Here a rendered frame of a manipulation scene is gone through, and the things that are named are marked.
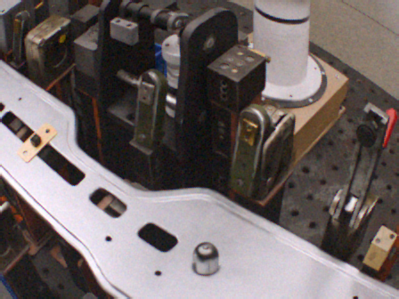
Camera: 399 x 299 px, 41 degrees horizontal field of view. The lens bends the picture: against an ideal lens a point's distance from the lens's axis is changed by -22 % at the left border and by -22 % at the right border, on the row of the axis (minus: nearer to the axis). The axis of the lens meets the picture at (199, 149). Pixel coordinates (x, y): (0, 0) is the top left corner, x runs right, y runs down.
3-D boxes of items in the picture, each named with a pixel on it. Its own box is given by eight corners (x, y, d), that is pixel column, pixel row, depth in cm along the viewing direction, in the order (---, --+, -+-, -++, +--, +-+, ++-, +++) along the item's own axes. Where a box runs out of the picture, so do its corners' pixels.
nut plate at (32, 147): (27, 164, 88) (25, 158, 87) (15, 153, 90) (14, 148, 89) (59, 133, 93) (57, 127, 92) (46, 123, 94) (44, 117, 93)
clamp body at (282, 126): (212, 275, 110) (212, 127, 83) (252, 237, 116) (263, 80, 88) (252, 295, 106) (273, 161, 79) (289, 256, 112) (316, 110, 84)
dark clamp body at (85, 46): (81, 189, 124) (56, 44, 96) (121, 150, 131) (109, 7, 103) (118, 217, 119) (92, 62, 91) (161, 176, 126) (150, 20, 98)
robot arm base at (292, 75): (264, 35, 139) (265, -21, 125) (333, 71, 131) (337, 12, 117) (216, 73, 129) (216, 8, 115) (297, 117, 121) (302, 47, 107)
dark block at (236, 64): (208, 249, 114) (206, 65, 83) (232, 225, 118) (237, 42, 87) (231, 261, 112) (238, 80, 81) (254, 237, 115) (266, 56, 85)
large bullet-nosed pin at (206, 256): (188, 273, 78) (185, 247, 73) (204, 258, 79) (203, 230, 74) (207, 284, 76) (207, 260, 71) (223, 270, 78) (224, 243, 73)
